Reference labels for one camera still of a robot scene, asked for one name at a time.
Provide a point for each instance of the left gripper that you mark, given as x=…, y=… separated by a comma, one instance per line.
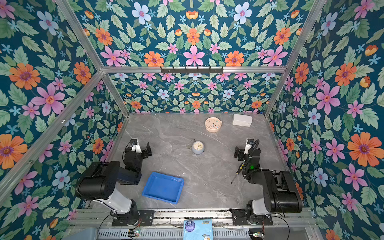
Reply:
x=144, y=150

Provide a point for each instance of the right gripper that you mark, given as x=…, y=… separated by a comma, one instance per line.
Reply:
x=240, y=153

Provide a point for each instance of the black yellow screwdriver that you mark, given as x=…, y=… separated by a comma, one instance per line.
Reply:
x=238, y=172

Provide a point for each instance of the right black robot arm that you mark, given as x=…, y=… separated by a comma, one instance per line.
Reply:
x=279, y=192

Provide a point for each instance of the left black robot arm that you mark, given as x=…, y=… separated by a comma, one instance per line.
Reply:
x=98, y=183

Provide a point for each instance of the blue plastic bin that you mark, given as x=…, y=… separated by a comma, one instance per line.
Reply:
x=164, y=188

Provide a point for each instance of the white rectangular box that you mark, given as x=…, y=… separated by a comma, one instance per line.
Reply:
x=242, y=120

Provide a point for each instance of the peach round clock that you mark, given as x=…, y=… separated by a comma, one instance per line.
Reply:
x=213, y=124

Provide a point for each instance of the blue alarm clock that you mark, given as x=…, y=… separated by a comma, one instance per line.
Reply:
x=197, y=147

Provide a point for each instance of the blue tissue pack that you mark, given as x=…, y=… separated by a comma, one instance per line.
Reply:
x=198, y=229

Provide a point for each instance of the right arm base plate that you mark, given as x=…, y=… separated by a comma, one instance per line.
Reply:
x=242, y=217

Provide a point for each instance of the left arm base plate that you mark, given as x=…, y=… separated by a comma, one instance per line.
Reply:
x=136, y=218

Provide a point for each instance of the black hook rail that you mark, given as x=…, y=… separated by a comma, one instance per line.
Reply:
x=192, y=70

